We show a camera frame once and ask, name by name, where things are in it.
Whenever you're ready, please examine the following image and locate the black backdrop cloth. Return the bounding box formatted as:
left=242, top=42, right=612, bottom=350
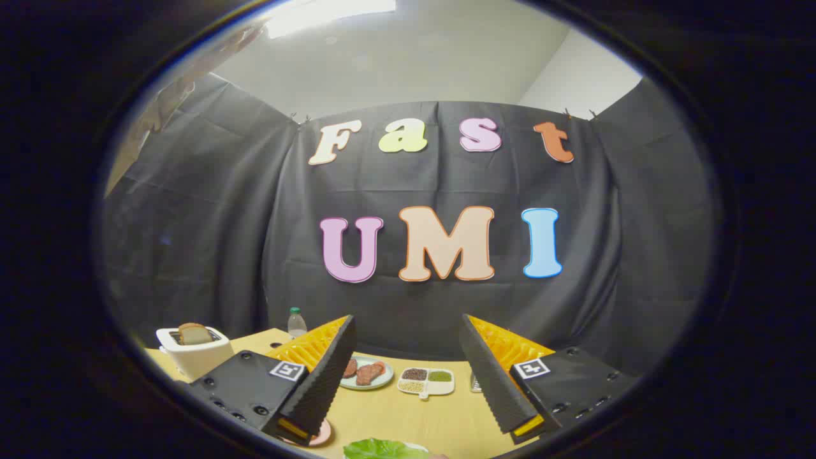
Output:
left=102, top=72, right=715, bottom=377

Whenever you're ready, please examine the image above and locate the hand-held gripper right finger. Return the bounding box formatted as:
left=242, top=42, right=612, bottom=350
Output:
left=459, top=314, right=640, bottom=445

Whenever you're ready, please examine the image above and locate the green lettuce leaf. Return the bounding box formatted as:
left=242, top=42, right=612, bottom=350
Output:
left=343, top=438, right=429, bottom=459

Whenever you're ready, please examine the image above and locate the large brown meat patty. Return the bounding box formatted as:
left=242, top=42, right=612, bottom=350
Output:
left=356, top=361, right=386, bottom=386

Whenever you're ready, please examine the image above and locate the white toaster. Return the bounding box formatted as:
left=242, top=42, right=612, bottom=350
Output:
left=156, top=323, right=235, bottom=381

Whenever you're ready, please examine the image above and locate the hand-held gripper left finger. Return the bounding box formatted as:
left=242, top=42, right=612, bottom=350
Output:
left=189, top=314, right=358, bottom=447

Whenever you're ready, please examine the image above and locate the brown bread slice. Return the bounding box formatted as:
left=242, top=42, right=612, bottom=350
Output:
left=178, top=323, right=214, bottom=346

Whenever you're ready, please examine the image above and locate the ceiling light panel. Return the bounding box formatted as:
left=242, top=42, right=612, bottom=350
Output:
left=265, top=0, right=397, bottom=40

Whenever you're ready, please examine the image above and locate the pale green plate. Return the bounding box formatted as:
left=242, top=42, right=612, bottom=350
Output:
left=340, top=356, right=395, bottom=391

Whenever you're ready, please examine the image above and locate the white divided condiment tray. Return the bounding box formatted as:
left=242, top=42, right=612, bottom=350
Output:
left=397, top=367, right=456, bottom=400

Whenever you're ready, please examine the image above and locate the pink plate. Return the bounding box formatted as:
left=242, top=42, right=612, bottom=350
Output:
left=280, top=419, right=332, bottom=447

